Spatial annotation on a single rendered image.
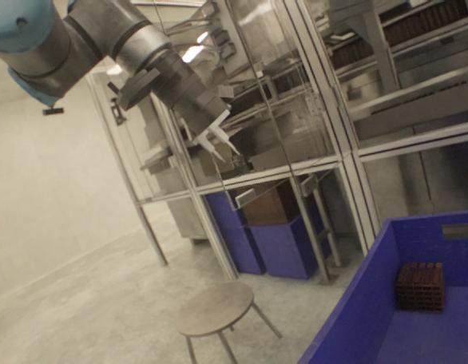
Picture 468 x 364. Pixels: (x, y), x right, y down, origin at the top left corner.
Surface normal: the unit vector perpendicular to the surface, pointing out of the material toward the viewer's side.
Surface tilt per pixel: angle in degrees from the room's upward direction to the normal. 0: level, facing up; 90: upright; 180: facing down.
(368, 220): 90
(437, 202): 90
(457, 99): 90
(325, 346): 90
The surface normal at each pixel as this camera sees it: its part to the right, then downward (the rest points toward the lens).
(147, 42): 0.37, -0.01
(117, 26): 0.18, 0.19
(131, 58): -0.16, 0.50
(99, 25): 0.58, 0.27
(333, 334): 0.70, -0.15
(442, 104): -0.65, 0.36
